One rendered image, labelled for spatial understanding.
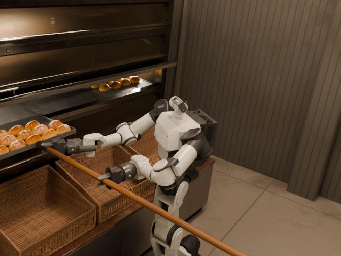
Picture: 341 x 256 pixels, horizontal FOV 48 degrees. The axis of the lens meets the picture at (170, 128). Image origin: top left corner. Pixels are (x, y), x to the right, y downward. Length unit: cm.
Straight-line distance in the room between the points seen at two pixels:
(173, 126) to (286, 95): 241
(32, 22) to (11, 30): 14
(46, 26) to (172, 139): 102
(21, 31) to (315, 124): 291
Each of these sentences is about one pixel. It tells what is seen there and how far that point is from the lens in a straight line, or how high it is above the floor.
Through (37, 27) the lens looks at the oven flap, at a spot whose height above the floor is 177.
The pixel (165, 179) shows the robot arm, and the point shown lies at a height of 127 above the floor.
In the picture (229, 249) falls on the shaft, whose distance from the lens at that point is 163.
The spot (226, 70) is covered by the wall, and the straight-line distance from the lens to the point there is 453.
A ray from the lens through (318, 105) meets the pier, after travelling 409.
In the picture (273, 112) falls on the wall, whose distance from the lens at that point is 442.
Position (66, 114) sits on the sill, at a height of 117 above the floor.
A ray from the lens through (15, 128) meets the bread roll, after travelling 240.
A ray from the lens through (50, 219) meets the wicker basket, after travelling 269.
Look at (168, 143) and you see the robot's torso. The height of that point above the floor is 130.
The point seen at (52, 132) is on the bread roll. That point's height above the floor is 122.
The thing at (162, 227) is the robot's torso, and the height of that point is 68.
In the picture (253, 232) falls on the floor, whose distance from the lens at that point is 375.
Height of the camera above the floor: 222
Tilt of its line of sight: 24 degrees down
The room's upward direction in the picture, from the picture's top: 6 degrees clockwise
